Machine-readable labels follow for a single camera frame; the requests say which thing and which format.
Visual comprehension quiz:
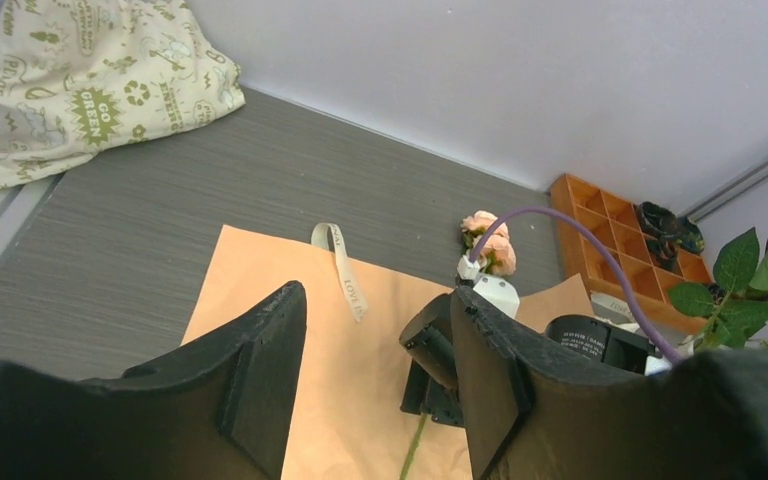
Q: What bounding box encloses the dark rolled cloth back left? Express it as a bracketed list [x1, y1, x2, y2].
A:
[635, 201, 683, 240]

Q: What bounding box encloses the short beige ribbon piece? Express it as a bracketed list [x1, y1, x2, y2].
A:
[310, 222, 369, 323]

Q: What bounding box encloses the dark rolled cloth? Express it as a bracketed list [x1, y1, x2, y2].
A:
[635, 201, 683, 240]
[677, 216, 705, 255]
[645, 238, 678, 271]

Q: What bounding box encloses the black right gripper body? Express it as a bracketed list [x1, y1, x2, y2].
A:
[399, 293, 464, 427]

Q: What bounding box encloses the orange wrapping paper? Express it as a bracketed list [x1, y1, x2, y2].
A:
[180, 225, 596, 480]

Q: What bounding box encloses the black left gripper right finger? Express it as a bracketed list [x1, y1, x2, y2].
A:
[451, 287, 768, 479]

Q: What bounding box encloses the peach rose stem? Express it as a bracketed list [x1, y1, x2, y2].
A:
[668, 228, 768, 354]
[398, 210, 518, 480]

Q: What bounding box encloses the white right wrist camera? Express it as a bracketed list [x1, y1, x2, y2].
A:
[457, 254, 520, 319]

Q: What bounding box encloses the beige printed ribbon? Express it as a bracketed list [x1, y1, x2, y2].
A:
[590, 292, 639, 333]

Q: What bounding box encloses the cream green printed cloth bag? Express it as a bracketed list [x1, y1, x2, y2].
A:
[0, 1, 245, 190]

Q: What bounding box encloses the orange wooden compartment tray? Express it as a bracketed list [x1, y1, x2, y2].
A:
[550, 174, 712, 334]

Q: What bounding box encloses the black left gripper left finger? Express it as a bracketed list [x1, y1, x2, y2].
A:
[0, 281, 307, 479]

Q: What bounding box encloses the dark rolled cloth middle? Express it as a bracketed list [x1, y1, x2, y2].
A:
[645, 238, 678, 271]

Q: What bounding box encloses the dark rolled cloth back right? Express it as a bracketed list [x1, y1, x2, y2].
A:
[677, 216, 705, 255]

